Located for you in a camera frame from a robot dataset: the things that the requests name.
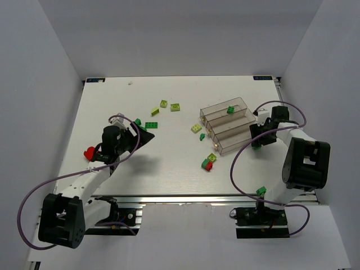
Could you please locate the green and red lego stack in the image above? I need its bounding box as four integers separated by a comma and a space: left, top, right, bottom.
201, 159, 213, 172

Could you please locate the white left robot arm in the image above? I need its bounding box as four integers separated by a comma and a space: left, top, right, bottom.
38, 124, 155, 249

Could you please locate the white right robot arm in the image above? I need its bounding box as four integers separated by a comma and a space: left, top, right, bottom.
249, 106, 331, 210

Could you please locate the green flat 2x4 lego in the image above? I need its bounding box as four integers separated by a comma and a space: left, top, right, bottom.
145, 122, 158, 129

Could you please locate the lime curved lego brick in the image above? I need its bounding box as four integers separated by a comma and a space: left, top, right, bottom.
151, 107, 160, 116

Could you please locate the clear three-compartment container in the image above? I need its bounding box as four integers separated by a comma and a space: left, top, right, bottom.
200, 97, 256, 155

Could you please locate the lime square lego brick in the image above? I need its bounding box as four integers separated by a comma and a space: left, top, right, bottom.
160, 100, 168, 108

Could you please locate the red lego piece left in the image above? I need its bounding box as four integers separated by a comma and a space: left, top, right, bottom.
83, 146, 95, 161

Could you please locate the lime rectangular lego brick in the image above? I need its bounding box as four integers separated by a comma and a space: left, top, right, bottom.
170, 103, 180, 112

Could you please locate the lime lego near container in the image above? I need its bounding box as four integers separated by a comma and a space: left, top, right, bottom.
207, 153, 217, 162

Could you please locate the green lego at table edge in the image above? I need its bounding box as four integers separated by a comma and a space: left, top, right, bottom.
256, 186, 267, 196

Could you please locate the blue label sticker right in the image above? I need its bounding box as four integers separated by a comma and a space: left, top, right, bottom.
253, 75, 273, 80

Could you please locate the blue label sticker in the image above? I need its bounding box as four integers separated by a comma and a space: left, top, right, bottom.
253, 75, 273, 80
85, 78, 105, 83

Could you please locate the lime 2x2 lego brick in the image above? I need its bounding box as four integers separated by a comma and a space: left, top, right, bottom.
191, 124, 202, 133

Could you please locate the blue label sticker left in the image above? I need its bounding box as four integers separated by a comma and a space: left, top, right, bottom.
85, 78, 105, 83

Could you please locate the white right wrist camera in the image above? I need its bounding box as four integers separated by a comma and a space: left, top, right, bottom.
253, 109, 270, 126

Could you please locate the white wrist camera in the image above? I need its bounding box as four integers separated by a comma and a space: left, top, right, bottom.
108, 113, 127, 129
253, 109, 270, 126

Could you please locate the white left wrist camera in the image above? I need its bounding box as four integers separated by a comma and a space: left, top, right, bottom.
108, 113, 127, 129

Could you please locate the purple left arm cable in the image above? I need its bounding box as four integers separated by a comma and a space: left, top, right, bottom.
17, 114, 141, 250

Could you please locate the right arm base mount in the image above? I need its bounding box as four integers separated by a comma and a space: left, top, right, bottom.
229, 202, 290, 239

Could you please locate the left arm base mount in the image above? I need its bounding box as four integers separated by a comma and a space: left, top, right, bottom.
84, 196, 143, 236

